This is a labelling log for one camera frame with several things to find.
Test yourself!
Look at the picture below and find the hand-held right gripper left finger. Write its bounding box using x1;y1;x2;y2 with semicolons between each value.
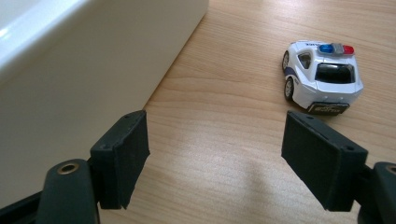
90;109;151;210

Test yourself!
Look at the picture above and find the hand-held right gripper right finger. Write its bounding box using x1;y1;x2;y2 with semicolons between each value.
280;110;369;213

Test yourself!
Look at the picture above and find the white plastic bin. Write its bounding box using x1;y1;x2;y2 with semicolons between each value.
0;0;210;210

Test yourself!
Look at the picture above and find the white toy police car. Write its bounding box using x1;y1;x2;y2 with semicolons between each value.
281;39;365;117

